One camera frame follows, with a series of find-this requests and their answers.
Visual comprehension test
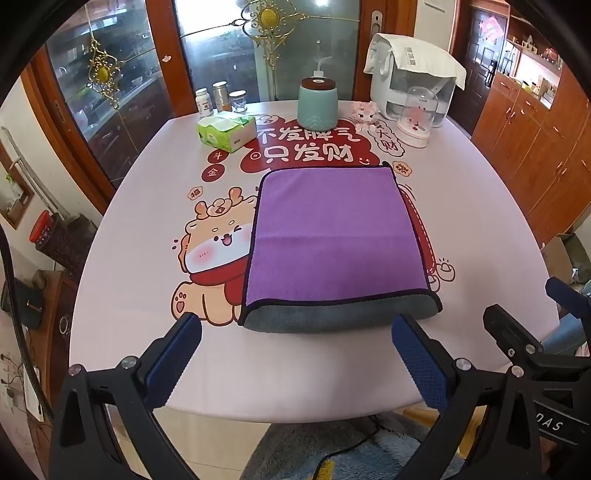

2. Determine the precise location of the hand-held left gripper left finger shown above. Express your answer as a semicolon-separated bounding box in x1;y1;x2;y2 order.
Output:
50;312;203;480

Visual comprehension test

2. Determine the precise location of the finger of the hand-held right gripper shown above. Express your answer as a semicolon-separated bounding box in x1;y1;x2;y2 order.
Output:
482;304;591;374
545;276;591;324

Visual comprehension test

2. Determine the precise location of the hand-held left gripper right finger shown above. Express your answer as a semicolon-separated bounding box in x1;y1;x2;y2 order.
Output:
390;314;541;480

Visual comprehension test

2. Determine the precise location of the purple and grey towel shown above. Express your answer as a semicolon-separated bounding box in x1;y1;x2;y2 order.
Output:
237;166;444;334

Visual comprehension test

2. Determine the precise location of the cardboard box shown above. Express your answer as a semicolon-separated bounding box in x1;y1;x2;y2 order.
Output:
539;233;591;286

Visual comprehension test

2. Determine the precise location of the brown wooden side cabinet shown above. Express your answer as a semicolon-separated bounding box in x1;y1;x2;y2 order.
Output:
13;270;80;398

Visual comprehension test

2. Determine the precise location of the dark woven stool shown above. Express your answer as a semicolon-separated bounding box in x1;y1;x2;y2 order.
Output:
36;213;99;280

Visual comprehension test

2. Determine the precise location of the blue fluffy rug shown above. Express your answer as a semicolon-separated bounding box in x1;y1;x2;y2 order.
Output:
240;408;444;480

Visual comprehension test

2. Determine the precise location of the white power strip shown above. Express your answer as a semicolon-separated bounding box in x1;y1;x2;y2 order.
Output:
0;362;47;418

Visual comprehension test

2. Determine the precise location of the pink printed tablecloth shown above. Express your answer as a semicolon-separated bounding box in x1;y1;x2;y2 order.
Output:
68;110;563;424

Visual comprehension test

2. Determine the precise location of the red lidded container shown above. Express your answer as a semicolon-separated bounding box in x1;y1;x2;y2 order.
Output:
28;209;57;246

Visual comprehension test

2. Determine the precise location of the green tissue box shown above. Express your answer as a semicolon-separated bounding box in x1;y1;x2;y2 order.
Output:
196;112;258;153

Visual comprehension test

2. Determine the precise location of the glass dome ornament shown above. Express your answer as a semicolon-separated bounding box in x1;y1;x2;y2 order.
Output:
396;86;440;149

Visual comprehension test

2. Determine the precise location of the dark wooden door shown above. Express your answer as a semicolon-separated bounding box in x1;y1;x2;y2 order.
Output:
461;0;509;136

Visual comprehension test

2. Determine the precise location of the pink dragon figurine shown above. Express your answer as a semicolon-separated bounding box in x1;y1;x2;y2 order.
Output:
353;101;382;126

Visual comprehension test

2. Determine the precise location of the glass sliding door gold ornament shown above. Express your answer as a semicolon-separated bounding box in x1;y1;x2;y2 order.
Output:
21;0;181;201
173;0;370;116

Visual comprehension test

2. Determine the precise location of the white water dispenser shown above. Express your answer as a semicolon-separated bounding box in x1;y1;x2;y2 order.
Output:
368;32;455;128

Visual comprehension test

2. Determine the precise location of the glass jar with orange contents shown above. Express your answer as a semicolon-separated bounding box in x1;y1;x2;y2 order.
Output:
212;81;230;114

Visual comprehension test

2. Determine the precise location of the teal humidifier wooden lid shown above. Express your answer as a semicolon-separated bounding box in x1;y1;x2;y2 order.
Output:
296;41;341;131

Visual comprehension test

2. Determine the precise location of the white cover cloth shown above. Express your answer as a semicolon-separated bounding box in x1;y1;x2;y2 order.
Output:
363;32;467;92

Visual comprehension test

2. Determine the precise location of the black cable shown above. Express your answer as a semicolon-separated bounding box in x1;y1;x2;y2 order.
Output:
311;414;402;480

